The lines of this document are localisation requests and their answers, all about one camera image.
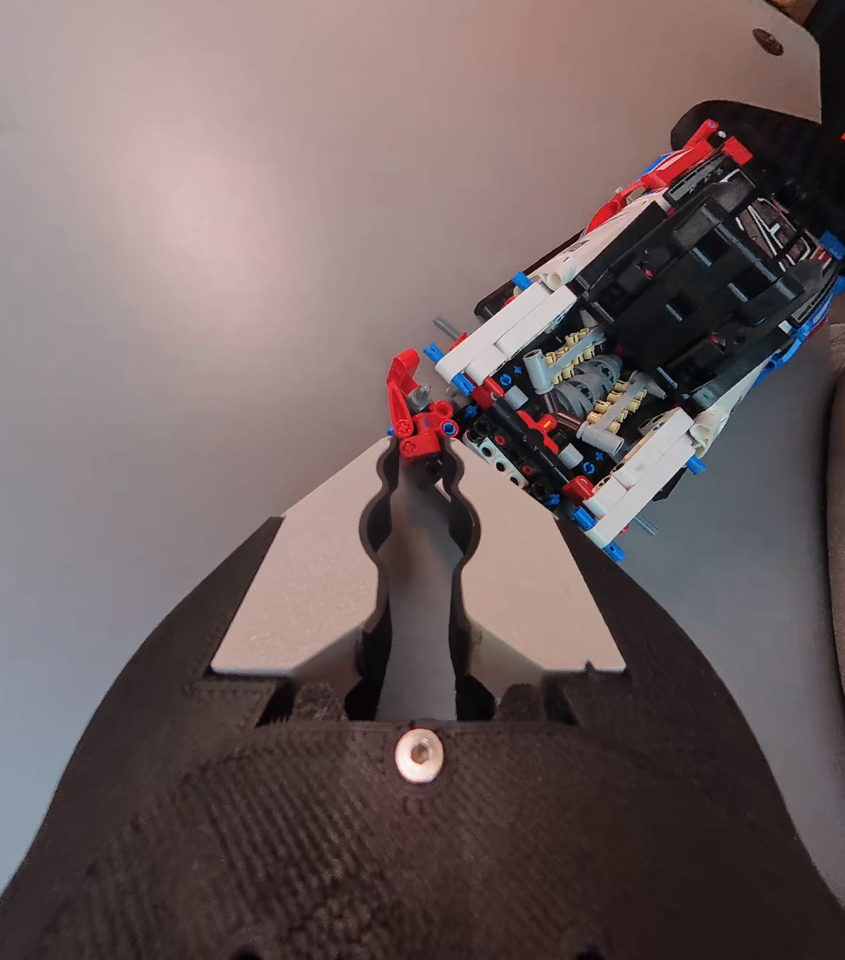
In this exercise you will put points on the red pointed brick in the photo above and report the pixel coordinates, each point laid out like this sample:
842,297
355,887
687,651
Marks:
397,405

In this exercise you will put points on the toy brick race car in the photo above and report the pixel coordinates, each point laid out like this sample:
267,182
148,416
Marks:
655,337

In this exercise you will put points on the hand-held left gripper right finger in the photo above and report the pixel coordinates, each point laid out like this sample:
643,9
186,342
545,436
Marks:
535,600

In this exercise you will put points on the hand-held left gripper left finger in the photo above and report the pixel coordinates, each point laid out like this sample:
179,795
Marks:
295,600

